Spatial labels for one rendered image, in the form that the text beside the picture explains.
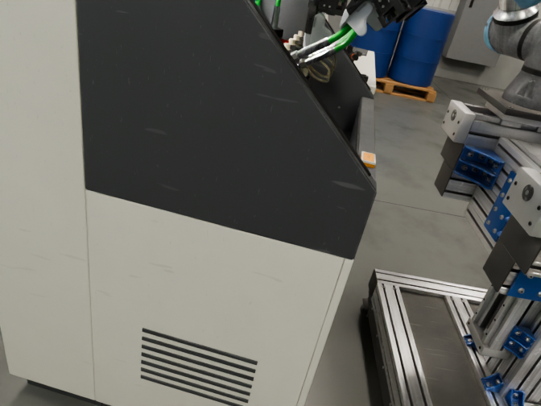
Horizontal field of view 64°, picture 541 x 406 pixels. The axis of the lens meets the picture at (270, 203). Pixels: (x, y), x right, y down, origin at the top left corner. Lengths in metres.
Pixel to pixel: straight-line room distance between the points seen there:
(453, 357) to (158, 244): 1.12
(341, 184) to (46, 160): 0.61
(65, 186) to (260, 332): 0.54
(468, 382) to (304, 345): 0.74
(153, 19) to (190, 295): 0.59
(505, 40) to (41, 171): 1.28
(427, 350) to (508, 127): 0.78
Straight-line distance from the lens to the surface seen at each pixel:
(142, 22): 0.81
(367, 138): 1.06
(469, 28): 7.67
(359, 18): 0.89
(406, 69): 5.95
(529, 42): 1.45
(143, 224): 0.96
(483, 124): 1.39
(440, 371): 1.62
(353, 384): 1.72
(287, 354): 1.08
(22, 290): 1.29
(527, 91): 1.44
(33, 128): 1.00
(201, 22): 0.77
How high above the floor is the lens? 1.29
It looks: 30 degrees down
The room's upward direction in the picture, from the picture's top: 11 degrees clockwise
